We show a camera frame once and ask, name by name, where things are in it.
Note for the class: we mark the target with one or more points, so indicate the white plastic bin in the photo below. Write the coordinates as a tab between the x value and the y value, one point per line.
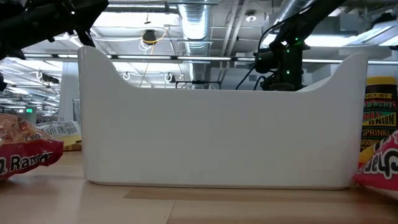
217	140

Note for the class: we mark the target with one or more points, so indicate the red orange ramen packet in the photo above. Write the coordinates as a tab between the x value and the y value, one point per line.
28	155

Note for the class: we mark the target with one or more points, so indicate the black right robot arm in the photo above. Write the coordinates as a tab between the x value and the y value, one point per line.
304	21

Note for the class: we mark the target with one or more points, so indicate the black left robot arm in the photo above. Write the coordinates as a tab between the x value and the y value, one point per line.
21	25

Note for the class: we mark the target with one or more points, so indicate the black ceiling device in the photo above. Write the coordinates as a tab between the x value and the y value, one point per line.
49	78

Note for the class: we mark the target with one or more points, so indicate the horizontal LED light bar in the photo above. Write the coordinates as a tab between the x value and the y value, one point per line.
186	58

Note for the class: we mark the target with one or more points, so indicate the green exit sign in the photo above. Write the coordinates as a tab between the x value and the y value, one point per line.
29	110

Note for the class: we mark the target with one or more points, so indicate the yellow-lid seasoning jar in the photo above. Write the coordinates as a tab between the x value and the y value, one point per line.
381	121

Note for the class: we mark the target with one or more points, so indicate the red yellow ramen packet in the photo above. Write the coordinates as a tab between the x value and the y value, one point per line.
382	168

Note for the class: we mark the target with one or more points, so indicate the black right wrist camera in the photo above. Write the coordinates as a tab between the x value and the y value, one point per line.
265	62

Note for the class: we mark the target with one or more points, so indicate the smooth silver ventilation duct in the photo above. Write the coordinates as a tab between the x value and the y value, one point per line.
280	15

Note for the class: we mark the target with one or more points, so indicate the ribbed silver ventilation duct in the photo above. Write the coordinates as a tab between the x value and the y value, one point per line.
196	28

